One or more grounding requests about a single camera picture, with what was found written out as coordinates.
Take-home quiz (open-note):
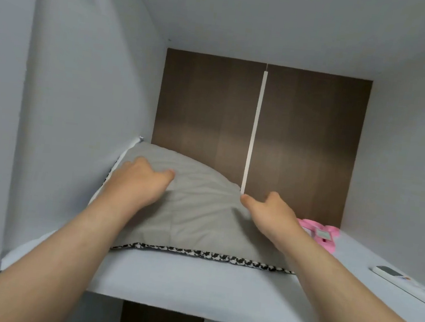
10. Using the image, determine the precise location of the grey blanket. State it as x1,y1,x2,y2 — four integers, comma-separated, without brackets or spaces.
86,137,305,271

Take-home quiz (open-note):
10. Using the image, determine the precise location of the pink plastic clip hanger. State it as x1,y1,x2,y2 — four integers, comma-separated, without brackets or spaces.
294,218,342,254

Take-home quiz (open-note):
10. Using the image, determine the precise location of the person's right forearm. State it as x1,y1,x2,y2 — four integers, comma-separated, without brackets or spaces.
266,229,425,322

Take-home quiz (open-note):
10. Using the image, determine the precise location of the person's right hand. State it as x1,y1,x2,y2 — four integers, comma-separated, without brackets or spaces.
234,188,312,255

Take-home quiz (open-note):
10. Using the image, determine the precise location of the white joint strip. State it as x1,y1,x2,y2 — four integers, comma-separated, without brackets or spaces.
240,69,269,197

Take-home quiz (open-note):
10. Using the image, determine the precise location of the person's left forearm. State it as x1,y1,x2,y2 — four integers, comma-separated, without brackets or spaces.
0,178,149,322

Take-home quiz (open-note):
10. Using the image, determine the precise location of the black white houndstooth cloth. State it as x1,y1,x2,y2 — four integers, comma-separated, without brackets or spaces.
84,132,309,275

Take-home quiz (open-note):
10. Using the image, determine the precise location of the white wardrobe shelf board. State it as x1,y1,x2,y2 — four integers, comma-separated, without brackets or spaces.
0,133,425,322

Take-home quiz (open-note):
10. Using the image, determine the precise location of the white remote control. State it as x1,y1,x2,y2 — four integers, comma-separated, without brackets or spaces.
368,264,425,311

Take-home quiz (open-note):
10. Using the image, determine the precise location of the person's left hand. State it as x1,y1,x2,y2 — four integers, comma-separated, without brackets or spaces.
101,153,178,215

